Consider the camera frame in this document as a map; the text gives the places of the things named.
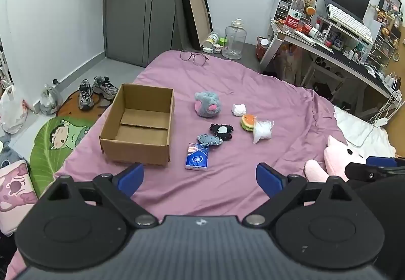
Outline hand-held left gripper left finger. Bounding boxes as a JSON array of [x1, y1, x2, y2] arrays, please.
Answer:
[[41, 162, 159, 230]]

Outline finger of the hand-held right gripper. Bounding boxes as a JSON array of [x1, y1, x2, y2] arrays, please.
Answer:
[[366, 156, 405, 167], [345, 162, 405, 182]]

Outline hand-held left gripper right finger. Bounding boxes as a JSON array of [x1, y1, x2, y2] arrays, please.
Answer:
[[243, 162, 359, 230]]

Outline brown cardboard box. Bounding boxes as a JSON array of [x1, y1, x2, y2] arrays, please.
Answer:
[[99, 83, 175, 167]]

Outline clear bag of white stuffing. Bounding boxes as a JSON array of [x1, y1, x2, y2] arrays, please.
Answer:
[[253, 120, 274, 144]]

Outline burger squishy toy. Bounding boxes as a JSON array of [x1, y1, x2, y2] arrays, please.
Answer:
[[241, 114, 256, 132]]

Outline black fuzzy patch toy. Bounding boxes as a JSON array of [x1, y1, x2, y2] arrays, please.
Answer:
[[210, 123, 234, 141]]

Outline blue tissue pack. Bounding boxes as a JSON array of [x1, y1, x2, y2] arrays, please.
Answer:
[[185, 143, 210, 170]]

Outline pink plush toy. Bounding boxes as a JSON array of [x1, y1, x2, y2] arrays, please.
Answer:
[[304, 135, 368, 184]]

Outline white pillow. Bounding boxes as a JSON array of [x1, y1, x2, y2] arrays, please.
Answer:
[[334, 106, 396, 157]]

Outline pink bedsheet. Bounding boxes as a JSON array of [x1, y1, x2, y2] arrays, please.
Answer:
[[6, 50, 352, 280]]

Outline round brown floor mat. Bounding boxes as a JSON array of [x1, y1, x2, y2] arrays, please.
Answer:
[[56, 90, 114, 119]]

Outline green cartoon leaf rug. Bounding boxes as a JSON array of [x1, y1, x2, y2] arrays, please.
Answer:
[[30, 116, 95, 197]]

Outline grey sneaker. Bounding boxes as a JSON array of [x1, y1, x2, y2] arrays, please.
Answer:
[[78, 79, 94, 110], [93, 76, 118, 100]]

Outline grey plush paw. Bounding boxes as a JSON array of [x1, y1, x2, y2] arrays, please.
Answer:
[[194, 91, 221, 118]]

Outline white desk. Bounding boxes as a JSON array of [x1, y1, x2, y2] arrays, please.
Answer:
[[259, 19, 400, 116]]

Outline pink cartoon cushion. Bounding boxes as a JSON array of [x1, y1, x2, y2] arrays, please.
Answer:
[[0, 160, 38, 233]]

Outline patterned paper bag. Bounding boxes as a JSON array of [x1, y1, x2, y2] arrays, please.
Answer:
[[275, 46, 304, 82]]

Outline red container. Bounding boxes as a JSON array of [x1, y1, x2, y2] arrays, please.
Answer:
[[256, 36, 270, 61]]

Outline large white plastic bag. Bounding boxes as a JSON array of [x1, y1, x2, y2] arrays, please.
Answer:
[[0, 85, 28, 134]]

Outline eyeglasses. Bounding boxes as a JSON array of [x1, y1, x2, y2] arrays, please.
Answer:
[[180, 49, 209, 66]]

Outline white keyboard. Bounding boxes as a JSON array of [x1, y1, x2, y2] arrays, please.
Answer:
[[327, 3, 374, 45]]

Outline clear plastic water jug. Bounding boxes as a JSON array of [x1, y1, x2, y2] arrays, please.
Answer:
[[221, 18, 247, 60]]

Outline yellowish jar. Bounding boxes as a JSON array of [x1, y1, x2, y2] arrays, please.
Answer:
[[202, 32, 220, 53]]

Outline grey door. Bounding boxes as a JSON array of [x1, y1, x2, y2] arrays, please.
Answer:
[[103, 0, 195, 67]]

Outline red-label water bottle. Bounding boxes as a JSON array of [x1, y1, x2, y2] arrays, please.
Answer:
[[282, 0, 306, 35]]

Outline small drawer organizer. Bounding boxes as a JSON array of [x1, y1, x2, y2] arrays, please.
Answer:
[[274, 0, 299, 23]]

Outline leaning black cardboard tray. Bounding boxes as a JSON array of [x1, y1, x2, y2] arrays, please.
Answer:
[[179, 0, 213, 50]]

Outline picture frame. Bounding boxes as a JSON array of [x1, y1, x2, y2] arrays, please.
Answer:
[[378, 0, 402, 15]]

